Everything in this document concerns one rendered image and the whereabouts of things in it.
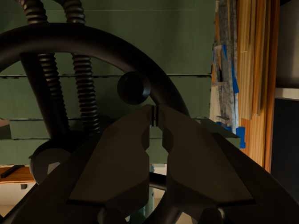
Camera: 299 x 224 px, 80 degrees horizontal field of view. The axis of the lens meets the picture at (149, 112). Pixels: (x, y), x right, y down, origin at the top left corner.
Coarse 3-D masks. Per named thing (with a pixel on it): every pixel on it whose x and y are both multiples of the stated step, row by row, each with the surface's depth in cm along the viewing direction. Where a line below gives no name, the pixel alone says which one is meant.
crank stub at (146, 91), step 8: (128, 72) 13; (136, 72) 13; (120, 80) 13; (128, 80) 12; (136, 80) 12; (144, 80) 12; (120, 88) 12; (128, 88) 12; (136, 88) 12; (144, 88) 12; (120, 96) 13; (128, 96) 12; (136, 96) 12; (144, 96) 13; (136, 104) 13
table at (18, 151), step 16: (0, 128) 47; (208, 128) 45; (224, 128) 45; (0, 144) 38; (16, 144) 38; (32, 144) 38; (160, 144) 38; (0, 160) 39; (16, 160) 39; (160, 160) 39
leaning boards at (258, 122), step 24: (240, 0) 157; (264, 0) 136; (216, 24) 198; (240, 24) 159; (264, 24) 139; (240, 48) 148; (264, 48) 144; (240, 72) 159; (264, 72) 146; (240, 96) 161; (264, 96) 148; (240, 120) 188; (264, 120) 152; (264, 144) 155; (264, 168) 160
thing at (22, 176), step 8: (0, 168) 272; (8, 168) 272; (16, 168) 268; (24, 168) 272; (0, 176) 244; (8, 176) 249; (16, 176) 249; (24, 176) 249; (32, 176) 248; (0, 184) 236; (24, 184) 286
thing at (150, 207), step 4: (152, 164) 76; (152, 168) 76; (152, 188) 78; (152, 192) 78; (152, 196) 78; (148, 200) 78; (152, 200) 79; (148, 204) 79; (152, 204) 79; (148, 208) 79; (152, 208) 79; (148, 212) 79
